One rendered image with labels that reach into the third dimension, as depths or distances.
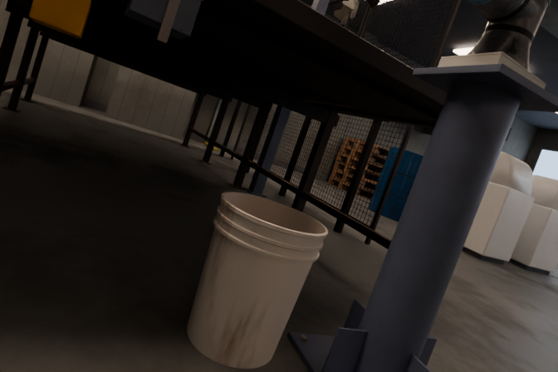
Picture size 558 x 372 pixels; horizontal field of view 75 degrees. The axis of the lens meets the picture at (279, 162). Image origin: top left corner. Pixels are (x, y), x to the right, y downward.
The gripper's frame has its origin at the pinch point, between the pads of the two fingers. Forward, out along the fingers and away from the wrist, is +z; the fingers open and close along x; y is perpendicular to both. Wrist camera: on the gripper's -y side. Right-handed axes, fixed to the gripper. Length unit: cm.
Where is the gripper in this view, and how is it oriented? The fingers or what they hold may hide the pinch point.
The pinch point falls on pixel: (346, 25)
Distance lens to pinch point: 149.8
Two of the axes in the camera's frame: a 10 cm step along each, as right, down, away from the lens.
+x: 1.0, 1.1, -9.9
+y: -9.4, -3.2, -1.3
